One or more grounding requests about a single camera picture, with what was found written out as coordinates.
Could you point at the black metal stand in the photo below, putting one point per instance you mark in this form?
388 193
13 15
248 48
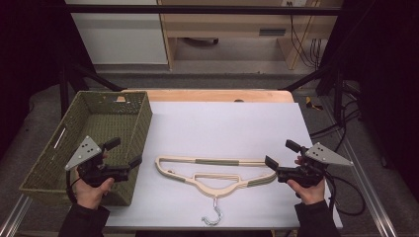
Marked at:
337 95
64 89

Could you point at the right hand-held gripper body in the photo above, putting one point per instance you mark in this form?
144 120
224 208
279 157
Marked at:
304 174

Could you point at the person's left hand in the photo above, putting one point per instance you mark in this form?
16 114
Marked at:
89 194

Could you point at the white table sheet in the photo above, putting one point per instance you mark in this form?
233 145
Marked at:
214 131

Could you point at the aluminium rail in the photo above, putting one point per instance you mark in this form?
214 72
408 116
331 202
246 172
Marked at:
15 215
369 184

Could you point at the green woven basket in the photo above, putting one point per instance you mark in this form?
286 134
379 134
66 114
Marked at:
99 125

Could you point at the black horizontal frame bar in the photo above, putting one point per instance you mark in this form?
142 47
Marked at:
197 10

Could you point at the white cabinet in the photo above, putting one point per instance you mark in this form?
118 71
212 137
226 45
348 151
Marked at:
122 36

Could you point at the light wooden desk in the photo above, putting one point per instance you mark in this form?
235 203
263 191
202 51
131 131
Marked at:
230 23

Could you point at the black curtain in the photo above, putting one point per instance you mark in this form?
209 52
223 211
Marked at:
29 49
385 65

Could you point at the beige clothes hanger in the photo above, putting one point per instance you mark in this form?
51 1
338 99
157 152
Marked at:
210 191
262 181
217 162

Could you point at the yellow and black floor object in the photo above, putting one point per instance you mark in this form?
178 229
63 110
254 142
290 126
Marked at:
310 103

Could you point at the person's right hand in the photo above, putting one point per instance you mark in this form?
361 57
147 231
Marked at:
309 195

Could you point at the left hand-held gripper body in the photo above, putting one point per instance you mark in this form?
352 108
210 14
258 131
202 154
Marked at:
94 169

